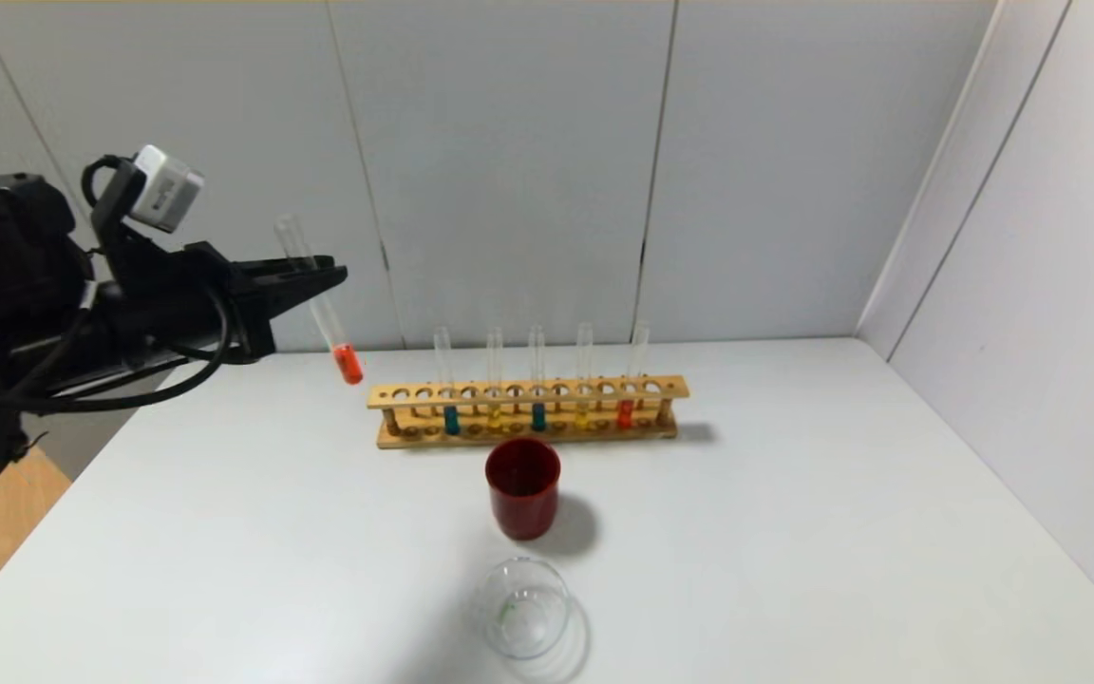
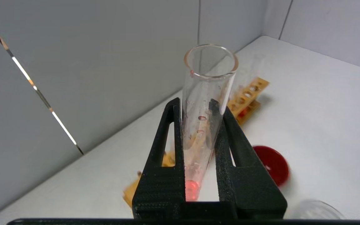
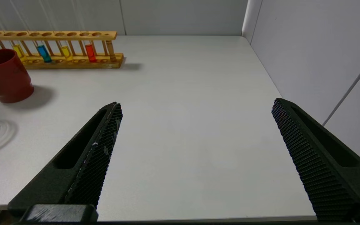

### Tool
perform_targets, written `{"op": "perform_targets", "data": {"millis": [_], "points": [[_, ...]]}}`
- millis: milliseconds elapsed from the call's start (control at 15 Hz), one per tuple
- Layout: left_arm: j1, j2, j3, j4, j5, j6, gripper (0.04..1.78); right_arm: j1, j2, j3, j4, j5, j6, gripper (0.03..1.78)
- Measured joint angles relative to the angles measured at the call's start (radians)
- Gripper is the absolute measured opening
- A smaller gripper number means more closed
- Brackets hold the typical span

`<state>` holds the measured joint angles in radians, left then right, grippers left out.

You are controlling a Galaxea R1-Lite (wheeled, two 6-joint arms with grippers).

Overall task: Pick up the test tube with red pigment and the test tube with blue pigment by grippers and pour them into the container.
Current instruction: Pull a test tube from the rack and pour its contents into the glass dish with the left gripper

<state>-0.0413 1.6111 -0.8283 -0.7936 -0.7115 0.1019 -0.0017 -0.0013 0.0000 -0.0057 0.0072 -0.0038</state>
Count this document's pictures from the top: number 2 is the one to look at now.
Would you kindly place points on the wooden test tube rack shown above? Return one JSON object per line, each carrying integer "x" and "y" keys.
{"x": 248, "y": 95}

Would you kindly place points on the clear glass beaker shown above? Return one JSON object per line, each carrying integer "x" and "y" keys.
{"x": 317, "y": 211}

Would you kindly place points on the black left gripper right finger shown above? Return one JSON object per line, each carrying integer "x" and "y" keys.
{"x": 248, "y": 193}

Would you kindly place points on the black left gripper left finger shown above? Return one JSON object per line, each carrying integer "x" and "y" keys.
{"x": 161, "y": 190}

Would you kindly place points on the red pigment glass test tube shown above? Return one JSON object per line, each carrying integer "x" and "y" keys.
{"x": 202, "y": 93}

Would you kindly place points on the dark red plastic cup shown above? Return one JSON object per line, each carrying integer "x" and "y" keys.
{"x": 272, "y": 164}

